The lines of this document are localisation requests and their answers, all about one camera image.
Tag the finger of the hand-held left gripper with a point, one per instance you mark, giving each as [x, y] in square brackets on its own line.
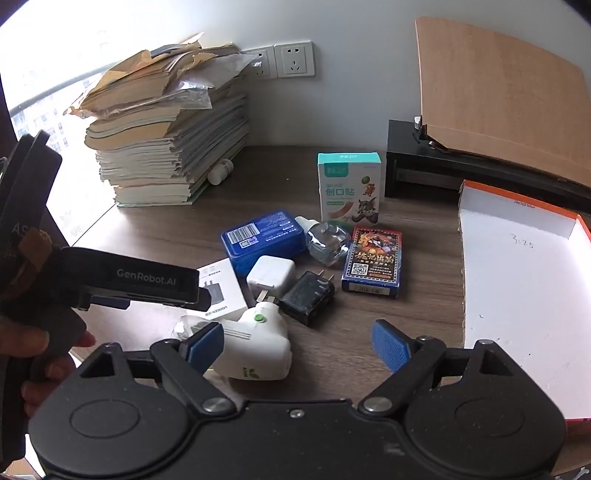
[205, 295]

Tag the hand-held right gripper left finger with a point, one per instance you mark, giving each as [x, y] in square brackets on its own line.
[205, 344]

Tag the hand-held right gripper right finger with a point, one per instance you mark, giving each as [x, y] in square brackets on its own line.
[390, 346]

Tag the white charger box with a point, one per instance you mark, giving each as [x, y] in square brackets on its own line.
[226, 288]

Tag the white plug-in mosquito repeller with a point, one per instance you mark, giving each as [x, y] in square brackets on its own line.
[258, 344]

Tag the white charger adapter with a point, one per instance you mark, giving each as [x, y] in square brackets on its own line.
[270, 277]

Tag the blue tin box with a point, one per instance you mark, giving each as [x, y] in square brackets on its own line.
[263, 242]

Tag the red and blue card box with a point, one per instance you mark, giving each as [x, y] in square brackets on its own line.
[371, 263]

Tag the black charger adapter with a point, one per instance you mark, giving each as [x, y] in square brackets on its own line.
[307, 297]

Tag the clear liquid refill bottle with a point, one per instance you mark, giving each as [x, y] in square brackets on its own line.
[330, 242]

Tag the small white bottle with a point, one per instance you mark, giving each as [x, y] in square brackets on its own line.
[219, 172]

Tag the white and orange cardboard box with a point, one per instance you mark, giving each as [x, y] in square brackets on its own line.
[521, 286]

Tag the teal and white bandage box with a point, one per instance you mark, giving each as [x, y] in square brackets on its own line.
[348, 189]

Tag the person's left hand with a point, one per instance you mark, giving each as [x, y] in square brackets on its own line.
[46, 387]

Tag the stack of notebooks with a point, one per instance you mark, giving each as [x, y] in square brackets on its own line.
[152, 157]

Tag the black monitor riser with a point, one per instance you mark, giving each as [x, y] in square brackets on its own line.
[438, 168]

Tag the torn brown paper envelope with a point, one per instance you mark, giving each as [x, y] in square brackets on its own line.
[138, 78]

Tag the window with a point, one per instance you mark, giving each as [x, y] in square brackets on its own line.
[55, 92]

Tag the clear plastic bag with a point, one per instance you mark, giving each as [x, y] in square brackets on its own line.
[217, 69]

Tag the cardboard sheet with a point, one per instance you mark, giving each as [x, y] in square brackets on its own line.
[498, 92]

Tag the white wall socket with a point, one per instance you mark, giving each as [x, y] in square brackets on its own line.
[261, 64]
[295, 59]

